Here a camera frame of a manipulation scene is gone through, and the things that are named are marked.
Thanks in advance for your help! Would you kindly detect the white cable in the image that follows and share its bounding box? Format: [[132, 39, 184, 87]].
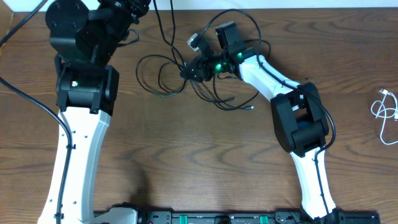
[[370, 88, 398, 146]]

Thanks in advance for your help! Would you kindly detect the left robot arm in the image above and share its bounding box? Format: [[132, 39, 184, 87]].
[[38, 0, 149, 223]]

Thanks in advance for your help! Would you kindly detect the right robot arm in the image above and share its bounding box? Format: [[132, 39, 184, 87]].
[[180, 21, 339, 223]]

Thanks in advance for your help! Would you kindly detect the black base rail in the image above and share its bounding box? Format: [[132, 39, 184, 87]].
[[93, 210, 381, 224]]

